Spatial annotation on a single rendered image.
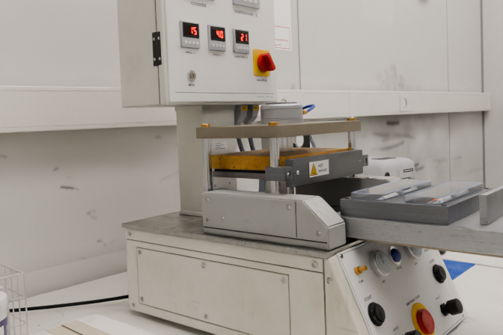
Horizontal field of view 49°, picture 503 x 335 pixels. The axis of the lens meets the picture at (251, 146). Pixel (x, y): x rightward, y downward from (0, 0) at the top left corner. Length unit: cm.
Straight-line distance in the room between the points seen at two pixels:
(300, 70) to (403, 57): 74
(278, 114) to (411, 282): 36
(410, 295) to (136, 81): 61
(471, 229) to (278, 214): 27
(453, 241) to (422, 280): 23
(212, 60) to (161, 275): 41
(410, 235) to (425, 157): 196
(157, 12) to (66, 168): 51
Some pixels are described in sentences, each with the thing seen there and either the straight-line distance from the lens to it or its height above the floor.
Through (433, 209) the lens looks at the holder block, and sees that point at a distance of 80.
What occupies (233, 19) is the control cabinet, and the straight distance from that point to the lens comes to 114.
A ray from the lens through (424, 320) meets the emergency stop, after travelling 94.
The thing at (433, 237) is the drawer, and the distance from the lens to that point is 79.
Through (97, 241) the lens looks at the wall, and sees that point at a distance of 143.
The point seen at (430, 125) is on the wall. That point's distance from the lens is 279.
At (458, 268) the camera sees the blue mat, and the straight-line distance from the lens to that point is 142.
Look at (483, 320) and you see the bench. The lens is 111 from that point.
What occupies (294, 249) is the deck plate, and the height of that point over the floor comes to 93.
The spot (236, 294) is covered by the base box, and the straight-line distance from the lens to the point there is 93.
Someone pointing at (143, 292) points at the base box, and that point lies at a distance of 110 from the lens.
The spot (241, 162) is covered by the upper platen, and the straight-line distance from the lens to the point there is 96.
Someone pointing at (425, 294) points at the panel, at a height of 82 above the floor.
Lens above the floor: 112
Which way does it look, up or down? 3 degrees down
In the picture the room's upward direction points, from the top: 2 degrees counter-clockwise
